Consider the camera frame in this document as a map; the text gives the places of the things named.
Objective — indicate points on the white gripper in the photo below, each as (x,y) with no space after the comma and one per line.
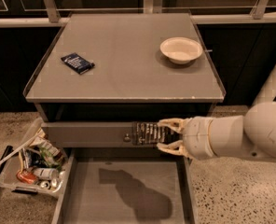
(196,137)

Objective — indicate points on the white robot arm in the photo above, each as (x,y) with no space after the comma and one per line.
(250,137)

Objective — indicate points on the round metal drawer knob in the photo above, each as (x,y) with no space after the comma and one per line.
(127,137)

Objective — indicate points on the grey top drawer front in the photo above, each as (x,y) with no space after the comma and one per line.
(88,134)

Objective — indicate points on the open grey middle drawer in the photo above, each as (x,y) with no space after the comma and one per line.
(126,186)

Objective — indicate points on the grey drawer cabinet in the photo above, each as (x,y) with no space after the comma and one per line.
(132,80)

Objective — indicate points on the white paper bowl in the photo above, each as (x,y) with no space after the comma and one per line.
(181,50)

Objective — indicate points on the green white snack bag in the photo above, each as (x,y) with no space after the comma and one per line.
(50,155)

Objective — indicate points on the clear plastic storage bin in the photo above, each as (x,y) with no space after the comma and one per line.
(28,159)

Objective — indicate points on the white can in bin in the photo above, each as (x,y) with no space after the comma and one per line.
(46,173)

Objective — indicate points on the orange snack packet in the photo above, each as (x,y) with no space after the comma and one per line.
(27,177)

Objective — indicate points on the metal window railing frame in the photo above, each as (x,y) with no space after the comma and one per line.
(45,13)

